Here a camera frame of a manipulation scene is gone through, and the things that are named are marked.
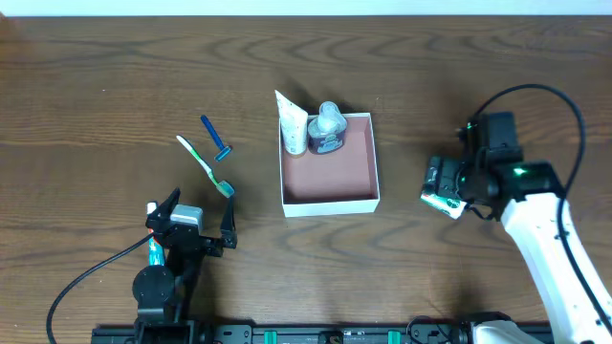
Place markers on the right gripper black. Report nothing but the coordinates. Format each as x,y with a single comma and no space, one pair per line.
435,177

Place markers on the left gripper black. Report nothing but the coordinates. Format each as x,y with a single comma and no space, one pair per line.
203,242

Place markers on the green soap box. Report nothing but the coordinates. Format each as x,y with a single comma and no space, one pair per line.
451,207

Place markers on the clear pump soap bottle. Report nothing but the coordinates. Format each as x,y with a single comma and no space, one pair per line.
326,132

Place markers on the white conditioner tube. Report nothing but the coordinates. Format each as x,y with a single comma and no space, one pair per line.
293,124

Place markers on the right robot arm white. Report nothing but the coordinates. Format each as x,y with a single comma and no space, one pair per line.
527,198

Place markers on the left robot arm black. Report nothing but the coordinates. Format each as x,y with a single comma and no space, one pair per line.
163,290

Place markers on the green white toothbrush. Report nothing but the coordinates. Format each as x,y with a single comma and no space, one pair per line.
223,187

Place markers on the teal toothpaste tube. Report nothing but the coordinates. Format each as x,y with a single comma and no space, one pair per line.
156,255

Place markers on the blue disposable razor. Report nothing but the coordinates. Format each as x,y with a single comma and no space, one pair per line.
224,150

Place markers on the white box pink interior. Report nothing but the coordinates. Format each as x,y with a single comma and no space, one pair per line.
345,181

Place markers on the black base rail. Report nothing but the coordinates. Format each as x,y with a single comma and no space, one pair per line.
421,329

